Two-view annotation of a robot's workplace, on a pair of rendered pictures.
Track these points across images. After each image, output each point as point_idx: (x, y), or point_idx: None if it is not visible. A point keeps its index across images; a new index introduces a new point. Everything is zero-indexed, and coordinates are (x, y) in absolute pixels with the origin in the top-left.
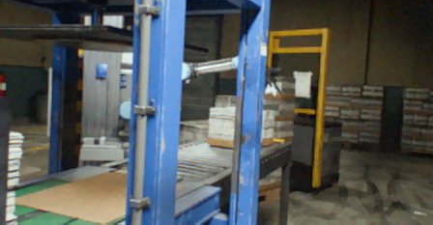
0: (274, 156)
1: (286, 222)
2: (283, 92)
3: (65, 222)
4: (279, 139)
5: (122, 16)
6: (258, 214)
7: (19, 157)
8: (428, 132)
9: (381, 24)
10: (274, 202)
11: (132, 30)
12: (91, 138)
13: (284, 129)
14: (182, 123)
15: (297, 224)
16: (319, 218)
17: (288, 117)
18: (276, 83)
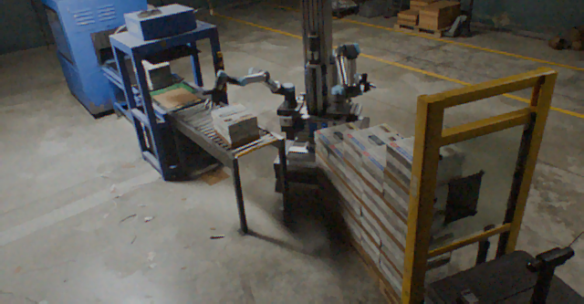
0: (208, 145)
1: (239, 211)
2: (389, 167)
3: (159, 93)
4: (239, 153)
5: (304, 24)
6: (332, 252)
7: (575, 128)
8: None
9: None
10: (371, 285)
11: (312, 34)
12: (299, 99)
13: (391, 223)
14: (342, 126)
15: (296, 271)
16: (304, 300)
17: (396, 212)
18: (210, 102)
